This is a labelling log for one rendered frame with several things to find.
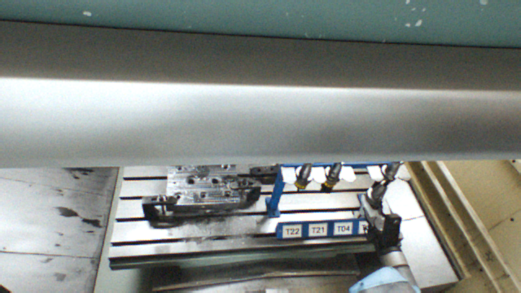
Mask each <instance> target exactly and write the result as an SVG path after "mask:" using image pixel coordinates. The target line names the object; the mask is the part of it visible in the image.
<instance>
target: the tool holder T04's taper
mask: <svg viewBox="0 0 521 293"><path fill-rule="evenodd" d="M388 187H389V185H388V186H384V185H383V181H382V182H381V183H380V184H379V185H377V186H376V187H375V188H374V189H373V190H372V191H371V192H370V195H371V197H372V198H373V199H375V200H382V199H383V197H384V195H385V193H386V191H387V188H388Z"/></svg>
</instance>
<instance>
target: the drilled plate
mask: <svg viewBox="0 0 521 293"><path fill-rule="evenodd" d="M229 166H230V168H229ZM174 167H175V166H169V174H168V185H167V196H173V195H174V197H175V198H177V204H174V205H167V206H166V209H167V212H177V211H196V210H215V209H234V208H239V191H238V190H232V192H233V193H232V194H231V191H227V189H228V187H227V186H226V185H227V184H228V185H229V184H232V183H233V182H235V181H238V178H237V170H236V164H228V165H183V166H176V168H174ZM183 168H184V170H183ZM178 171H179V172H178ZM189 175H190V176H189ZM192 175H193V176H192ZM194 175H195V176H194ZM197 175H198V176H197ZM200 177H201V178H200ZM199 178H200V179H199ZM175 179H177V180H175ZM184 179H185V180H184ZM197 179H199V180H198V181H197ZM229 181H230V182H229ZM231 182H232V183H231ZM195 183H198V184H196V185H194V184H195ZM219 183H220V184H219ZM223 183H224V184H223ZM172 184H173V185H172ZM174 184H175V185H174ZM176 184H177V185H176ZM215 184H216V185H215ZM186 185H187V186H186ZM191 185H192V186H191ZM229 187H230V186H229ZM173 189H175V190H173ZM225 189H226V190H225ZM229 189H230V188H229ZM229 189H228V190H229ZM176 190H179V191H181V192H179V191H178V192H179V193H178V192H177V193H176V194H174V191H175V192H176ZM185 190H186V192H187V193H186V192H185ZM204 190H205V191H206V192H205V191H204ZM202 191H203V192H202ZM222 191H225V193H224V192H223V193H224V194H223V193H222ZM193 193H194V194H193ZM222 194H223V195H224V196H223V195H222ZM183 195H184V196H183ZM192 195H193V196H192ZM182 196H183V197H182ZM187 197H189V198H187ZM182 198H183V199H182ZM191 198H192V199H191ZM180 199H181V200H180ZM178 200H179V201H178Z"/></svg>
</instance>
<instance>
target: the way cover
mask: <svg viewBox="0 0 521 293"><path fill-rule="evenodd" d="M236 263H237V264H236ZM235 267H236V268H235ZM259 267H260V268H259ZM261 267H262V268H261ZM261 269H262V270H261ZM252 270H253V271H252ZM241 271H242V272H241ZM249 271H250V272H249ZM254 272H255V273H254ZM359 273H360V270H359V268H358V266H357V262H356V259H355V256H354V254H353V253H348V254H338V253H337V255H336V256H335V257H334V258H326V257H300V258H269V259H258V260H242V262H241V261H240V262H238V261H235V262H229V263H222V264H215V265H208V266H202V267H195V268H189V269H180V268H179V266H169V267H157V268H155V276H154V286H153V292H154V293H348V289H349V288H350V287H351V286H353V285H354V284H356V283H357V278H356V275H358V274H359ZM255 275H256V276H255ZM262 275H263V277H262ZM257 276H258V277H257ZM289 276H290V277H289ZM292 277H294V278H292ZM267 278H268V279H267ZM270 278H271V279H270ZM289 278H290V279H289ZM255 279H256V280H255ZM257 279H258V280H257ZM275 279H276V280H275ZM245 280H246V281H245ZM248 280H249V281H248ZM250 280H251V281H250ZM252 280H253V281H252ZM236 281H237V284H236V283H235V282H236ZM287 288H289V289H287Z"/></svg>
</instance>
